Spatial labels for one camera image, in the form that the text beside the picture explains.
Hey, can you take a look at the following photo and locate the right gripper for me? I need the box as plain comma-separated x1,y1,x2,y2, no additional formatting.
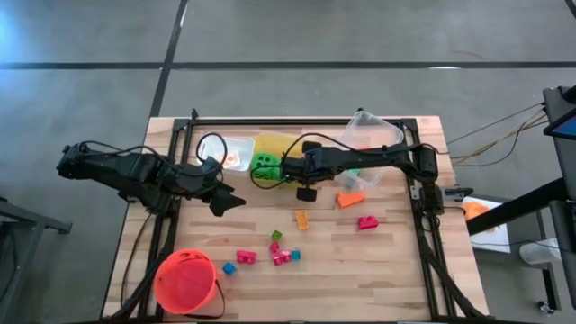
281,155,323,203

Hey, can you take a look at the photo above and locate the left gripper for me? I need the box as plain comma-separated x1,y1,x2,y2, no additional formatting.
177,164,248,218

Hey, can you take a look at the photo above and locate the orange playing card box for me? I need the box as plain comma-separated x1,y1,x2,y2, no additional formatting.
223,151,242,171

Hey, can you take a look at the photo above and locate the orange foam wedge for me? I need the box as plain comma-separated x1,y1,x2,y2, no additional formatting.
336,191,366,210

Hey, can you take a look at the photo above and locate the clear plastic container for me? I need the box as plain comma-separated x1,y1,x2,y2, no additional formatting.
337,110,405,189

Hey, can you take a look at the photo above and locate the yellow plastic bin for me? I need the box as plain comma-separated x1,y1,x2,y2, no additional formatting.
253,132,325,188

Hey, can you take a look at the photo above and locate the orange pumpkin face bucket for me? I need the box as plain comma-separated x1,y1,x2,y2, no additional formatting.
152,247,226,320

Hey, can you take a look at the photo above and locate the small orange object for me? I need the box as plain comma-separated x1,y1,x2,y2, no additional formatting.
463,201,491,222

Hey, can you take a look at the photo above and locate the grey metal stand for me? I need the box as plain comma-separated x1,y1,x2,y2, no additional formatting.
0,193,73,323

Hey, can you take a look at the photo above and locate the white paper sheet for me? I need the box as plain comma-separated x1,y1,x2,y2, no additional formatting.
462,196,512,255

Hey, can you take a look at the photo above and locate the black diagonal beam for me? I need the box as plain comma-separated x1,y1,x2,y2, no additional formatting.
465,177,569,236

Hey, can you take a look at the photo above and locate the black equipment cart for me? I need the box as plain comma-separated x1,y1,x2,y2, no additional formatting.
542,85,576,311

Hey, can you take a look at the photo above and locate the blue lit screen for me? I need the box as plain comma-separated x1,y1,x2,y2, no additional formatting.
543,112,576,141

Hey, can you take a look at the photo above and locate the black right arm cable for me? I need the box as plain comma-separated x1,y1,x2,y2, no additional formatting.
249,131,436,191

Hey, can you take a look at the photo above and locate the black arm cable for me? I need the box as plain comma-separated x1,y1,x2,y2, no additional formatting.
78,131,230,179
249,131,436,191

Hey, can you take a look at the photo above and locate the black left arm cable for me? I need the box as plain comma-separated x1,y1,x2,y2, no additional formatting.
78,131,230,179

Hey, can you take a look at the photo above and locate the black aluminium rig frame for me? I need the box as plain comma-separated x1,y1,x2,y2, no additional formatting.
107,107,487,324

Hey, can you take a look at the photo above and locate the bundle of thin wires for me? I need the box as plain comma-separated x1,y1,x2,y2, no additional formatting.
447,102,548,168

